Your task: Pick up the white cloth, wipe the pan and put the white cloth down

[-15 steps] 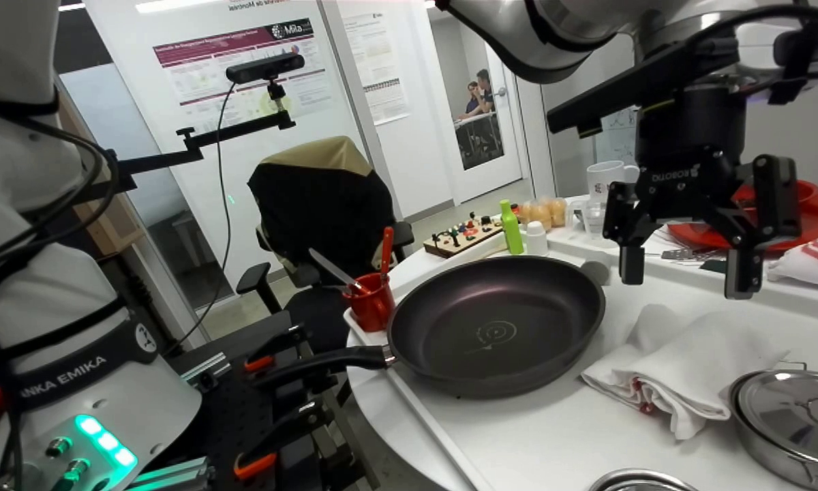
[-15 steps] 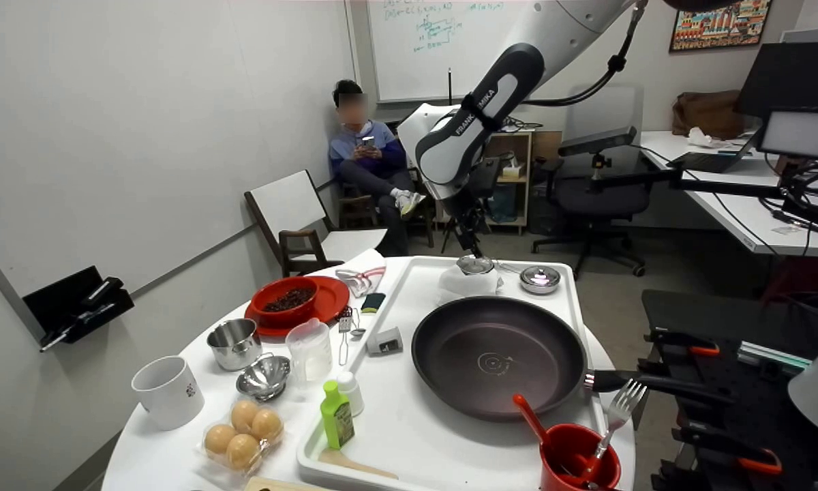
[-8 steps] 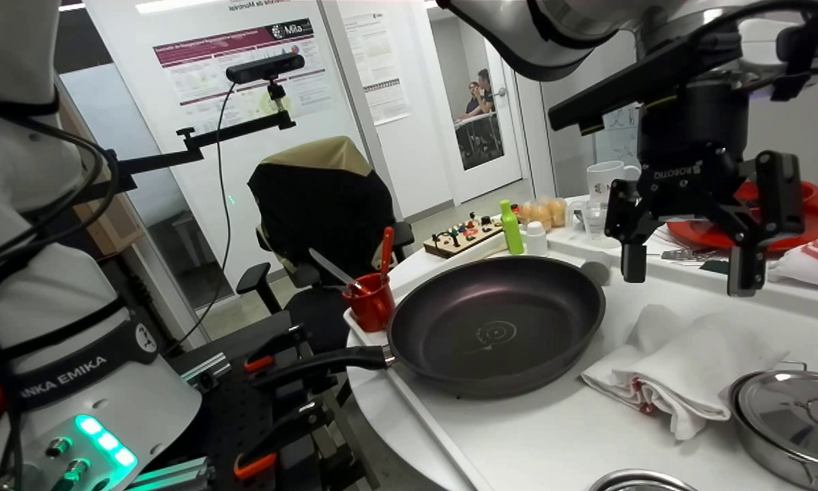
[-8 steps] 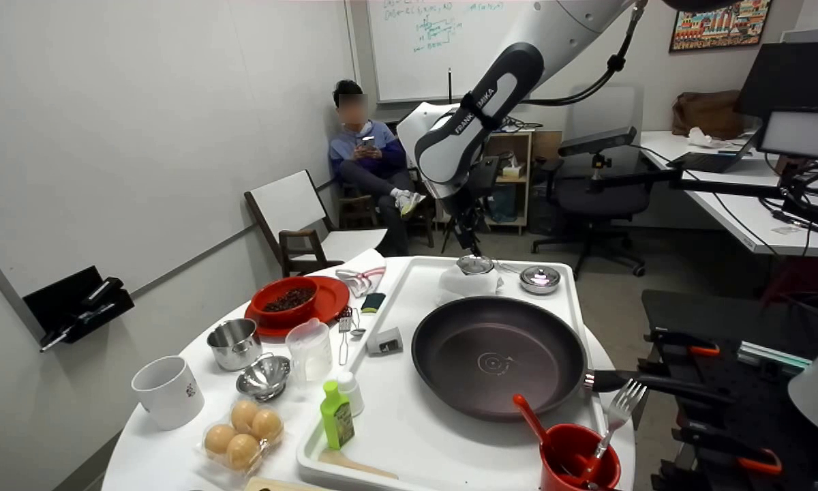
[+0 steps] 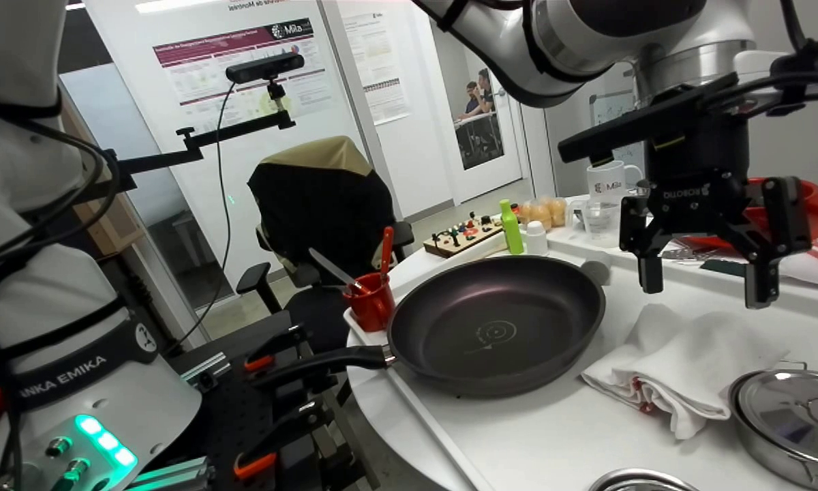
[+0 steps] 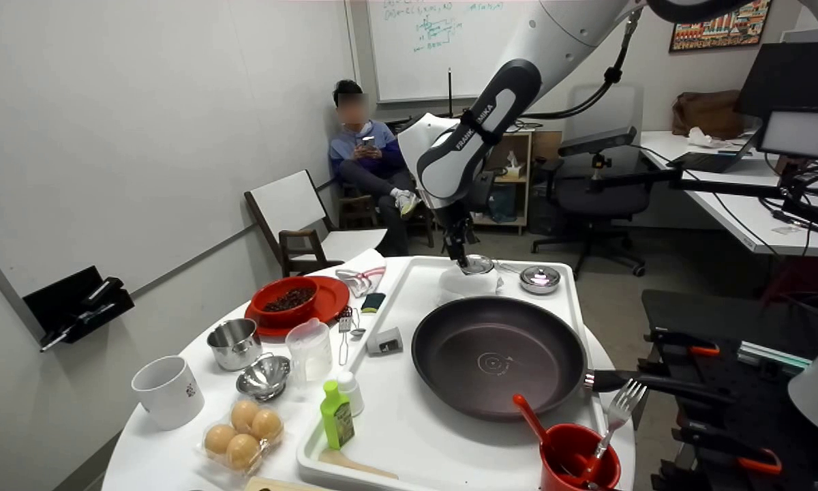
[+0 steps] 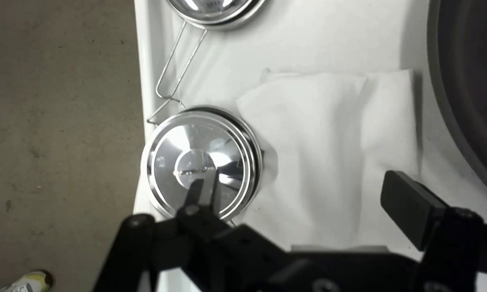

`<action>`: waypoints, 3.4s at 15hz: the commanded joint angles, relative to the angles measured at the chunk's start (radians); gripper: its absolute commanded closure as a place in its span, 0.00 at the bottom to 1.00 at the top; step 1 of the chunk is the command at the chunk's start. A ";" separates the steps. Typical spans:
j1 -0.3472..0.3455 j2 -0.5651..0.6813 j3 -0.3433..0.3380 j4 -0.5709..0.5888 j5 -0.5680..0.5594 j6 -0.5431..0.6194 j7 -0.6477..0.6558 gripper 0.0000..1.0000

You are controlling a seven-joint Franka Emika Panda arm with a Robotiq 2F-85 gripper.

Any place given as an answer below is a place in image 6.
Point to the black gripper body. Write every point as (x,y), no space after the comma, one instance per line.
(460,228)

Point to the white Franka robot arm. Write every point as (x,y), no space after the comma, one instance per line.
(556,44)

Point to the steel lidded pan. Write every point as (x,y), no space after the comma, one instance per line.
(541,280)

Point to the black frying pan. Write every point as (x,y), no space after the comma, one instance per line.
(494,359)

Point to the wooden shelf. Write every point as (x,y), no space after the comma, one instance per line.
(516,174)

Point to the red striped white towel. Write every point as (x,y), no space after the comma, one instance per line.
(367,268)

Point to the small grey white box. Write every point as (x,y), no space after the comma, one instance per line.
(384,341)

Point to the seated person blue sweater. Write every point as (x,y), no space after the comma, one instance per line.
(363,153)

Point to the red plate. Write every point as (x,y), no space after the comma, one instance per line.
(331,301)

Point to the black swivel chair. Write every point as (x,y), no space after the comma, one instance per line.
(602,194)

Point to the red spatula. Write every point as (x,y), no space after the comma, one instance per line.
(527,412)

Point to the small white bottle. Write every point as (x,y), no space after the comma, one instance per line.
(352,385)

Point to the clear plastic cup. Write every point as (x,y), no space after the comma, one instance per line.
(310,351)

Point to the red bowl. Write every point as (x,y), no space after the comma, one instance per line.
(281,305)

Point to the green bottle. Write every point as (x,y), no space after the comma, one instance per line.
(337,419)

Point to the metal fork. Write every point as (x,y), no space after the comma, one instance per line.
(620,404)

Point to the red cup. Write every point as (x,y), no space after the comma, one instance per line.
(575,460)

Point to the small steel bowl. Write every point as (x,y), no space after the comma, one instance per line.
(262,377)

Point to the steel cup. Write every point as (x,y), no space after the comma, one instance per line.
(234,346)

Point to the brown egg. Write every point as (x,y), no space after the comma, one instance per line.
(219,441)
(268,427)
(245,452)
(245,416)

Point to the laptop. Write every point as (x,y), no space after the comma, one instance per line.
(711,160)

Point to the brown bag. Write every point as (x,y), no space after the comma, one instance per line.
(707,112)

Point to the wooden board with pieces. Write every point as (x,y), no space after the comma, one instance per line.
(287,485)

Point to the white desk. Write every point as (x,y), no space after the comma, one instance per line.
(755,221)

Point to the clear egg carton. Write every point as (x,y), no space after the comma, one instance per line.
(211,468)

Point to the computer monitor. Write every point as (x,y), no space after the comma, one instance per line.
(791,90)

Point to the small leaning whiteboard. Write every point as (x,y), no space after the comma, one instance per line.
(1,382)

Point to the large wall whiteboard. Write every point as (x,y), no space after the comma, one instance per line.
(446,44)

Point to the framed wall picture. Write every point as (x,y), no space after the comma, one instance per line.
(719,32)

